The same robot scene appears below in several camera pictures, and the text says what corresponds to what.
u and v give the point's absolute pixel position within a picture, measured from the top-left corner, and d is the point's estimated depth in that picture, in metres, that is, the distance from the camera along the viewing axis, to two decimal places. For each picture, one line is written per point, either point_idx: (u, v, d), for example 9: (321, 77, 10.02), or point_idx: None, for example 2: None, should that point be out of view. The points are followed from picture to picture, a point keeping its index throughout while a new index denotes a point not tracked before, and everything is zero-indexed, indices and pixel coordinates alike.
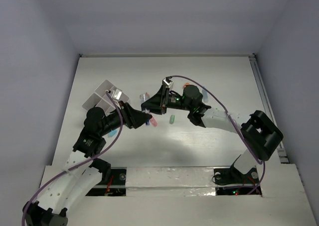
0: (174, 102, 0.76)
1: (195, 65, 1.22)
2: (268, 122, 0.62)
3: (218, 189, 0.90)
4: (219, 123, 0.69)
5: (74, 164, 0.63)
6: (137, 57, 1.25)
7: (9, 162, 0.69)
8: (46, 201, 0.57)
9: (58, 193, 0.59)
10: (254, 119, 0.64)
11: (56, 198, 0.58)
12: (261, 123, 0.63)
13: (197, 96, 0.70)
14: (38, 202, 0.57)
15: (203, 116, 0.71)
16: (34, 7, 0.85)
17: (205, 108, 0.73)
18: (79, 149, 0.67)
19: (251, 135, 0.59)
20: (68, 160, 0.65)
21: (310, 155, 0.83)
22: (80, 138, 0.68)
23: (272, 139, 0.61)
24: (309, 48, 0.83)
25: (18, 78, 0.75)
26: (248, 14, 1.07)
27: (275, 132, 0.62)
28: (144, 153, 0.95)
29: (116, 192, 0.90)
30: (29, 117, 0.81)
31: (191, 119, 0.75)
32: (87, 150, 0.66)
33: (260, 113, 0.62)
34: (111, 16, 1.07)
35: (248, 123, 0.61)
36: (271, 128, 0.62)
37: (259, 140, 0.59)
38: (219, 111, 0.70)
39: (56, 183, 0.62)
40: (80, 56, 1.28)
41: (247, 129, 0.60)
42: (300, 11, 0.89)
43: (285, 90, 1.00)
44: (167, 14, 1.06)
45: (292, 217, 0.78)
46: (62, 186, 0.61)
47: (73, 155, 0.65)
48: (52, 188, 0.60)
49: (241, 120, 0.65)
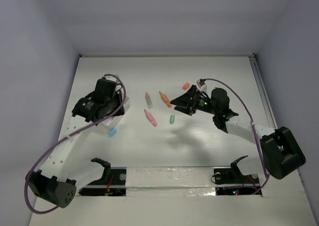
0: (202, 105, 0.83)
1: (195, 65, 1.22)
2: (292, 142, 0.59)
3: (218, 189, 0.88)
4: (239, 129, 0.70)
5: (75, 130, 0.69)
6: (137, 57, 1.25)
7: (9, 161, 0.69)
8: (49, 169, 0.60)
9: (61, 161, 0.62)
10: (278, 135, 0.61)
11: (60, 166, 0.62)
12: (284, 140, 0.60)
13: (223, 99, 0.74)
14: (41, 171, 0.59)
15: (227, 121, 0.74)
16: (34, 7, 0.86)
17: (232, 115, 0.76)
18: (79, 111, 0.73)
19: (268, 146, 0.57)
20: (69, 125, 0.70)
21: (310, 155, 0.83)
22: (81, 102, 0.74)
23: (292, 160, 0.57)
24: (309, 47, 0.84)
25: (18, 78, 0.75)
26: (248, 14, 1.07)
27: (298, 155, 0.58)
28: (144, 153, 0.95)
29: (116, 192, 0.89)
30: (29, 117, 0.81)
31: (216, 122, 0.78)
32: (88, 113, 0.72)
33: (285, 130, 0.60)
34: (111, 17, 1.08)
35: (269, 136, 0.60)
36: (294, 148, 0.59)
37: (276, 154, 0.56)
38: (244, 119, 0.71)
39: (57, 150, 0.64)
40: (80, 56, 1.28)
41: (265, 140, 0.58)
42: (300, 11, 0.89)
43: (285, 91, 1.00)
44: (167, 15, 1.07)
45: (293, 217, 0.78)
46: (64, 154, 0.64)
47: (73, 121, 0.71)
48: (54, 156, 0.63)
49: (264, 131, 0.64)
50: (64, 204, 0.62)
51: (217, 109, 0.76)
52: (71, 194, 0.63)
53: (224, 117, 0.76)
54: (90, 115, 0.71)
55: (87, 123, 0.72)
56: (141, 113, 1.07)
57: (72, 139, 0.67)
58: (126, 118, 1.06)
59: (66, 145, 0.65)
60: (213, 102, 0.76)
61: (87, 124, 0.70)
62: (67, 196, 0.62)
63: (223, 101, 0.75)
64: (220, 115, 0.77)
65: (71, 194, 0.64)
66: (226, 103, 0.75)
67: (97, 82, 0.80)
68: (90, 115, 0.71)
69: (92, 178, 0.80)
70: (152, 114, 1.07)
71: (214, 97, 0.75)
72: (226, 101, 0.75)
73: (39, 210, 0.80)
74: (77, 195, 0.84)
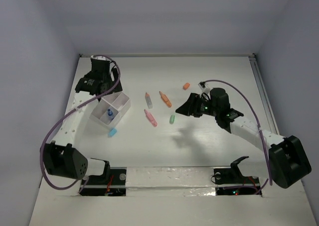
0: (203, 110, 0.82)
1: (195, 65, 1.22)
2: (300, 152, 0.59)
3: (218, 189, 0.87)
4: (245, 132, 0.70)
5: (81, 102, 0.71)
6: (137, 57, 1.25)
7: (9, 161, 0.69)
8: (63, 138, 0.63)
9: (73, 130, 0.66)
10: (286, 144, 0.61)
11: (73, 135, 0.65)
12: (292, 149, 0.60)
13: (221, 98, 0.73)
14: (55, 142, 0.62)
15: (232, 122, 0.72)
16: (34, 7, 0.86)
17: (237, 115, 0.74)
18: (82, 88, 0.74)
19: (276, 158, 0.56)
20: (74, 101, 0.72)
21: (310, 155, 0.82)
22: (82, 80, 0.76)
23: (297, 169, 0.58)
24: (309, 47, 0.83)
25: (18, 78, 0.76)
26: (247, 14, 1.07)
27: (304, 164, 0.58)
28: (144, 154, 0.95)
29: (116, 192, 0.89)
30: (30, 118, 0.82)
31: (219, 123, 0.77)
32: (91, 88, 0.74)
33: (294, 140, 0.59)
34: (111, 17, 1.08)
35: (278, 146, 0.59)
36: (301, 158, 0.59)
37: (284, 165, 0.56)
38: (251, 123, 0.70)
39: (67, 122, 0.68)
40: (79, 55, 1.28)
41: (275, 151, 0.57)
42: (300, 10, 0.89)
43: (285, 91, 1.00)
44: (166, 15, 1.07)
45: (293, 217, 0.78)
46: (75, 124, 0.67)
47: (77, 97, 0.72)
48: (65, 127, 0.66)
49: (272, 138, 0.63)
50: (79, 177, 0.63)
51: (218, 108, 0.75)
52: (83, 166, 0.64)
53: (228, 116, 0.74)
54: (94, 89, 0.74)
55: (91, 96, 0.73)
56: (141, 113, 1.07)
57: (80, 111, 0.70)
58: (126, 118, 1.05)
59: (74, 117, 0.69)
60: (213, 101, 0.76)
61: (92, 97, 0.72)
62: (81, 168, 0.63)
63: (221, 100, 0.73)
64: (222, 114, 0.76)
65: (84, 167, 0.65)
66: (226, 101, 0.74)
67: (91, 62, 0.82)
68: (94, 87, 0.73)
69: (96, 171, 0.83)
70: (152, 114, 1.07)
71: (213, 95, 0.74)
72: (226, 99, 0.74)
73: (39, 210, 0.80)
74: (77, 195, 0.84)
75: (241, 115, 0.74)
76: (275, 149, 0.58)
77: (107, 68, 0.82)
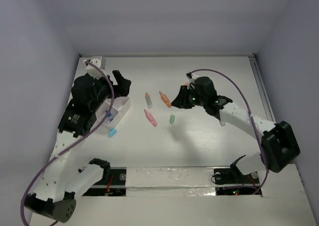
0: (191, 101, 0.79)
1: (195, 65, 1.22)
2: (290, 136, 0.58)
3: (218, 189, 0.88)
4: (236, 120, 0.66)
5: (64, 147, 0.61)
6: (137, 57, 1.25)
7: (8, 162, 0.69)
8: (44, 191, 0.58)
9: (54, 182, 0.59)
10: (276, 129, 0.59)
11: (54, 188, 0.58)
12: (282, 134, 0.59)
13: (205, 85, 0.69)
14: (36, 194, 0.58)
15: (221, 109, 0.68)
16: (33, 7, 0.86)
17: (226, 102, 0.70)
18: (66, 127, 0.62)
19: (269, 144, 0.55)
20: (57, 143, 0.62)
21: (310, 155, 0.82)
22: (66, 115, 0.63)
23: (289, 154, 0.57)
24: (309, 47, 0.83)
25: (18, 78, 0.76)
26: (247, 14, 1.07)
27: (294, 148, 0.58)
28: (144, 154, 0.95)
29: (116, 192, 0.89)
30: (30, 118, 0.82)
31: (208, 111, 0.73)
32: (76, 128, 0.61)
33: (286, 125, 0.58)
34: (111, 17, 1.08)
35: (270, 132, 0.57)
36: (291, 142, 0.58)
37: (275, 150, 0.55)
38: (240, 109, 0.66)
39: (49, 170, 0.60)
40: (80, 56, 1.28)
41: (268, 137, 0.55)
42: (300, 10, 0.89)
43: (285, 91, 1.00)
44: (166, 15, 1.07)
45: (292, 217, 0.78)
46: (58, 174, 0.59)
47: (61, 137, 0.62)
48: (46, 177, 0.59)
49: (263, 125, 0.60)
50: (67, 218, 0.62)
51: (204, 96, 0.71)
52: (71, 208, 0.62)
53: (216, 102, 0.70)
54: (79, 130, 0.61)
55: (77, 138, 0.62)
56: (141, 113, 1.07)
57: (62, 159, 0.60)
58: (126, 118, 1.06)
59: (56, 166, 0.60)
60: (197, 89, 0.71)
61: (77, 139, 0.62)
62: (68, 210, 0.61)
63: (205, 87, 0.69)
64: (210, 102, 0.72)
65: (72, 207, 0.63)
66: (210, 87, 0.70)
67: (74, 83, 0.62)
68: (78, 130, 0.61)
69: (93, 182, 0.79)
70: (152, 114, 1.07)
71: (196, 83, 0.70)
72: (210, 86, 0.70)
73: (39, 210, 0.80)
74: None
75: (230, 101, 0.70)
76: (267, 135, 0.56)
77: (93, 94, 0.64)
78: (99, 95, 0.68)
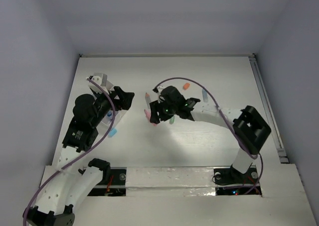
0: (166, 112, 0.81)
1: (196, 65, 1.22)
2: (258, 117, 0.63)
3: (218, 189, 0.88)
4: (207, 117, 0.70)
5: (67, 162, 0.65)
6: (137, 57, 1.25)
7: (9, 162, 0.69)
8: (46, 204, 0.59)
9: (57, 194, 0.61)
10: (245, 114, 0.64)
11: (56, 200, 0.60)
12: (251, 118, 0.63)
13: (170, 92, 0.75)
14: (38, 207, 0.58)
15: (192, 110, 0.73)
16: (33, 7, 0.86)
17: (194, 103, 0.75)
18: (69, 142, 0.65)
19: (242, 131, 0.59)
20: (60, 158, 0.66)
21: (310, 155, 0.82)
22: (70, 131, 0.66)
23: (262, 134, 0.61)
24: (309, 47, 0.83)
25: (18, 78, 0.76)
26: (247, 14, 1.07)
27: (265, 127, 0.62)
28: (144, 154, 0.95)
29: (116, 192, 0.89)
30: (30, 118, 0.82)
31: (181, 114, 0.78)
32: (79, 143, 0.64)
33: (250, 109, 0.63)
34: (111, 17, 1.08)
35: (239, 119, 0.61)
36: (261, 123, 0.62)
37: (249, 135, 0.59)
38: (209, 105, 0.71)
39: (52, 184, 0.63)
40: (80, 55, 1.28)
41: (238, 125, 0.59)
42: (300, 10, 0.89)
43: (285, 91, 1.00)
44: (166, 15, 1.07)
45: (292, 217, 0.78)
46: (60, 187, 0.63)
47: (64, 152, 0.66)
48: (49, 190, 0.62)
49: (232, 114, 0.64)
50: None
51: (173, 103, 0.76)
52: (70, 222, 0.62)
53: (186, 106, 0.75)
54: (82, 144, 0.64)
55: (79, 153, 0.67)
56: (141, 113, 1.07)
57: (65, 172, 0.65)
58: (126, 118, 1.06)
59: (59, 179, 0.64)
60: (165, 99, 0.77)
61: (79, 154, 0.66)
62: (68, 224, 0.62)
63: (171, 94, 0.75)
64: (181, 106, 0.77)
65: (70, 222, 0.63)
66: (176, 94, 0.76)
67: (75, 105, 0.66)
68: (81, 145, 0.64)
69: (93, 185, 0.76)
70: None
71: (163, 94, 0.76)
72: (175, 93, 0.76)
73: None
74: None
75: (198, 101, 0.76)
76: (238, 123, 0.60)
77: (93, 111, 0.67)
78: (100, 112, 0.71)
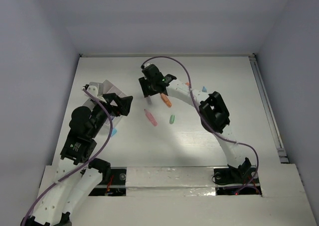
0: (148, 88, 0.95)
1: (196, 65, 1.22)
2: (221, 103, 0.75)
3: (218, 189, 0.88)
4: (179, 94, 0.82)
5: (65, 173, 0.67)
6: (137, 57, 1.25)
7: (8, 162, 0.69)
8: (42, 215, 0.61)
9: (53, 206, 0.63)
10: (211, 98, 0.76)
11: (52, 212, 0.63)
12: (215, 103, 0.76)
13: (150, 68, 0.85)
14: (35, 217, 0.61)
15: (167, 86, 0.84)
16: (34, 7, 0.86)
17: (170, 77, 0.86)
18: (67, 154, 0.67)
19: (205, 111, 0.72)
20: (58, 169, 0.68)
21: (311, 155, 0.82)
22: (68, 142, 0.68)
23: (221, 116, 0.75)
24: (309, 46, 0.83)
25: (18, 78, 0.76)
26: (247, 14, 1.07)
27: (224, 112, 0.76)
28: (143, 153, 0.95)
29: (116, 192, 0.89)
30: (30, 117, 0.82)
31: (157, 88, 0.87)
32: (77, 156, 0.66)
33: (216, 95, 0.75)
34: (111, 17, 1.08)
35: (205, 102, 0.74)
36: (223, 108, 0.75)
37: (210, 115, 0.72)
38: (183, 85, 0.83)
39: (49, 195, 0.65)
40: (80, 55, 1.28)
41: (203, 106, 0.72)
42: (300, 10, 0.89)
43: (285, 91, 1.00)
44: (166, 15, 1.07)
45: (292, 217, 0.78)
46: (56, 198, 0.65)
47: (62, 164, 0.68)
48: (46, 201, 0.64)
49: (201, 97, 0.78)
50: None
51: (151, 78, 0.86)
52: None
53: (163, 81, 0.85)
54: (79, 157, 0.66)
55: (76, 165, 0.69)
56: (141, 113, 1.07)
57: (62, 184, 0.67)
58: (125, 118, 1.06)
59: (55, 190, 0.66)
60: (145, 76, 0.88)
61: (77, 166, 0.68)
62: None
63: (151, 70, 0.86)
64: (158, 81, 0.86)
65: None
66: (154, 70, 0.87)
67: (72, 118, 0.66)
68: (79, 158, 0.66)
69: (93, 187, 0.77)
70: (152, 114, 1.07)
71: (143, 70, 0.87)
72: (154, 70, 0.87)
73: None
74: None
75: (174, 78, 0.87)
76: (203, 104, 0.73)
77: (91, 124, 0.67)
78: (98, 122, 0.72)
